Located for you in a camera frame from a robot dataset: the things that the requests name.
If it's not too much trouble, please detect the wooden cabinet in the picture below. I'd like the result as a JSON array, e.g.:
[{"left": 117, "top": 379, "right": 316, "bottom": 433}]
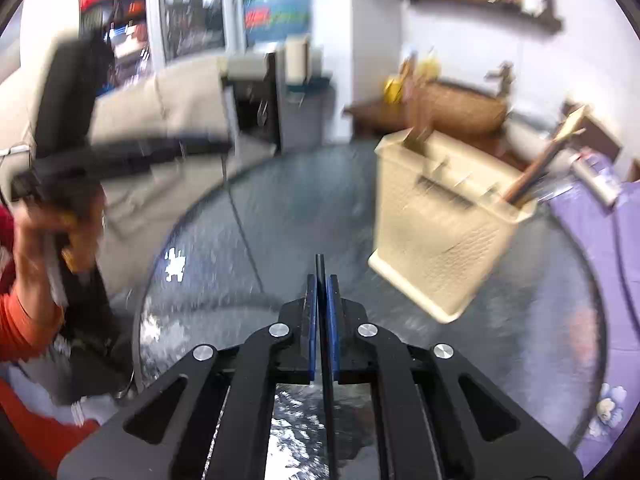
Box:
[{"left": 342, "top": 100, "right": 511, "bottom": 156}]

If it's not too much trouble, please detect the person's red clothing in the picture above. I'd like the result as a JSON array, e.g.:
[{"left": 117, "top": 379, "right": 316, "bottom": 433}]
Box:
[{"left": 0, "top": 380, "right": 101, "bottom": 477}]

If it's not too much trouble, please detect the person's left forearm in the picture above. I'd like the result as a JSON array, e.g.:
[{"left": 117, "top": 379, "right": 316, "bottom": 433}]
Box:
[{"left": 0, "top": 287, "right": 66, "bottom": 363}]

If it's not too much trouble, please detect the brown wooden chopstick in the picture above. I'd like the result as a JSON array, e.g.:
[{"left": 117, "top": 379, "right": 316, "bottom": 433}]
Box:
[{"left": 501, "top": 104, "right": 591, "bottom": 205}]

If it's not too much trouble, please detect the white pot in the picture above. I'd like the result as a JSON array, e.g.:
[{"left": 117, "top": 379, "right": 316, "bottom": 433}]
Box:
[{"left": 505, "top": 112, "right": 556, "bottom": 161}]

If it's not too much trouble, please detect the glass door display fridge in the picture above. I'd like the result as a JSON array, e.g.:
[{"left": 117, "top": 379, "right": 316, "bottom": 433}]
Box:
[{"left": 77, "top": 0, "right": 152, "bottom": 96}]

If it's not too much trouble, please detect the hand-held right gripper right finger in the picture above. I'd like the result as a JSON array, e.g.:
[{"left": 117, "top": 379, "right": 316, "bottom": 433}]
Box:
[{"left": 325, "top": 274, "right": 585, "bottom": 480}]

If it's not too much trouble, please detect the person's left hand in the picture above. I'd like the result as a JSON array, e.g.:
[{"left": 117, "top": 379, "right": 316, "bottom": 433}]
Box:
[{"left": 12, "top": 200, "right": 103, "bottom": 331}]

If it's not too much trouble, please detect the beige sofa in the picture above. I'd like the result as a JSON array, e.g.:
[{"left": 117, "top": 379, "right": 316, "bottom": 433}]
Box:
[{"left": 0, "top": 55, "right": 277, "bottom": 301}]

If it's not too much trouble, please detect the black chopstick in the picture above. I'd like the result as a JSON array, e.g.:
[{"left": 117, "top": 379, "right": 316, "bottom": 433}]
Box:
[{"left": 315, "top": 254, "right": 338, "bottom": 480}]

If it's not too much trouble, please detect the blue water jug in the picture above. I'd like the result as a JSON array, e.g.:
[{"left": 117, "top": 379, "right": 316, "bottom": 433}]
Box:
[{"left": 242, "top": 0, "right": 315, "bottom": 43}]

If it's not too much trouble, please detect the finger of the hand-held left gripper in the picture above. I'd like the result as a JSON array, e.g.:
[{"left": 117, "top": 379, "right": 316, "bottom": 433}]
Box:
[{"left": 90, "top": 130, "right": 235, "bottom": 181}]

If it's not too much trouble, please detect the beige perforated utensil holder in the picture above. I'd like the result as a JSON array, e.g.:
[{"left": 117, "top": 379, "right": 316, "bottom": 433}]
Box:
[{"left": 367, "top": 127, "right": 541, "bottom": 325}]

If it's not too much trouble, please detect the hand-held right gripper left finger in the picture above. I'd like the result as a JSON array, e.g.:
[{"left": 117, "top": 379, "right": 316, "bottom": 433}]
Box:
[{"left": 56, "top": 274, "right": 321, "bottom": 480}]

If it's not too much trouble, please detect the white cup dispenser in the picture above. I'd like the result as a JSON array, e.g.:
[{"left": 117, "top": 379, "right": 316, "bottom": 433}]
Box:
[{"left": 285, "top": 35, "right": 311, "bottom": 83}]

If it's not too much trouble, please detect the purple floral cloth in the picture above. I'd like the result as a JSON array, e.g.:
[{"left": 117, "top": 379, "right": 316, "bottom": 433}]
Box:
[{"left": 547, "top": 155, "right": 640, "bottom": 451}]

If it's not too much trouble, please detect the woven pattern basin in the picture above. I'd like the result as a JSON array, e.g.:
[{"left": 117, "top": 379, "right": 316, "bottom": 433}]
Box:
[{"left": 425, "top": 80, "right": 508, "bottom": 136}]

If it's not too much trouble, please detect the yellow soap bottle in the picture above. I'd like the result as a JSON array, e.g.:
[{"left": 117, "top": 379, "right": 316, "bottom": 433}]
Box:
[{"left": 417, "top": 50, "right": 443, "bottom": 81}]

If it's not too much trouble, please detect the water dispenser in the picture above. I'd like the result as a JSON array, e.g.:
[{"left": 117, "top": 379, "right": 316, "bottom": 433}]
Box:
[{"left": 220, "top": 35, "right": 336, "bottom": 153}]

